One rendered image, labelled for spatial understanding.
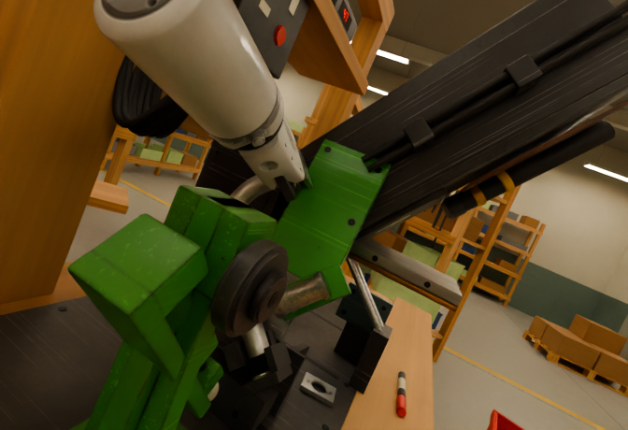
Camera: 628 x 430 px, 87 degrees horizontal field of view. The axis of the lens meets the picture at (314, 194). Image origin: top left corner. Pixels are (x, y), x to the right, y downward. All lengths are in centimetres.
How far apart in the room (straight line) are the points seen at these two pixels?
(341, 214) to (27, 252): 44
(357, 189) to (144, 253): 34
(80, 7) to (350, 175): 40
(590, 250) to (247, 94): 1052
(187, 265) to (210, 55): 14
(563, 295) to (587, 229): 175
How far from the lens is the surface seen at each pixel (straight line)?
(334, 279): 47
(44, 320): 58
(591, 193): 1063
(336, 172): 51
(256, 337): 47
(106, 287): 22
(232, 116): 29
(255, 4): 58
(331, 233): 48
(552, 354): 648
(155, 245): 23
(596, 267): 1078
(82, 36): 53
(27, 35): 51
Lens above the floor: 122
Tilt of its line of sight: 4 degrees down
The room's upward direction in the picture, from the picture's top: 23 degrees clockwise
